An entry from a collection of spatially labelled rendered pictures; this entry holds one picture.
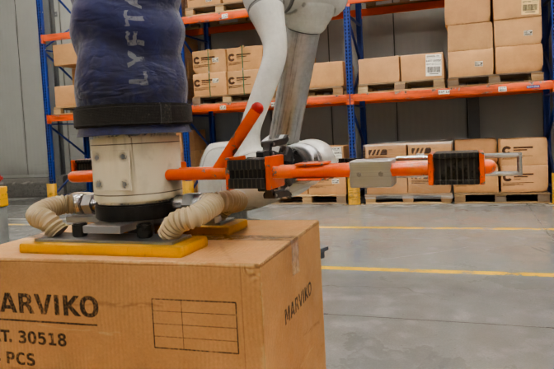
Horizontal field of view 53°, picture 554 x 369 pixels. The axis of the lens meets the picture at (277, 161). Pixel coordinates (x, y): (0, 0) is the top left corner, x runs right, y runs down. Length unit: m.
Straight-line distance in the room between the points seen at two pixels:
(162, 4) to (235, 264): 0.50
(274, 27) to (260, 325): 0.85
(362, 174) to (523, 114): 8.51
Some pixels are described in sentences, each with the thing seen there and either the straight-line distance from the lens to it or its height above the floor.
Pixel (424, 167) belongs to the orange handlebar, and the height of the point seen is 1.08.
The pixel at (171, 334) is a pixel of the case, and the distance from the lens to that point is 0.96.
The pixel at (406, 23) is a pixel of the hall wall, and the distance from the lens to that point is 9.54.
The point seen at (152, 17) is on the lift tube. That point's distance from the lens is 1.06.
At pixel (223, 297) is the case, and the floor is 0.89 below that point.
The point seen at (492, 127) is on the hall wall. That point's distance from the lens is 9.37.
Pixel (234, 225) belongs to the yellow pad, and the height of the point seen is 0.96.
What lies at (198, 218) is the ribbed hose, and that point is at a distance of 0.95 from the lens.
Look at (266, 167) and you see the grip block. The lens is 0.96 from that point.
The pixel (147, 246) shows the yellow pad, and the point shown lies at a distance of 0.97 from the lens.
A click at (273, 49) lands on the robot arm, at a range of 1.46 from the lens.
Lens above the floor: 1.15
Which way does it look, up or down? 3 degrees down
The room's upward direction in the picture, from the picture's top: 3 degrees counter-clockwise
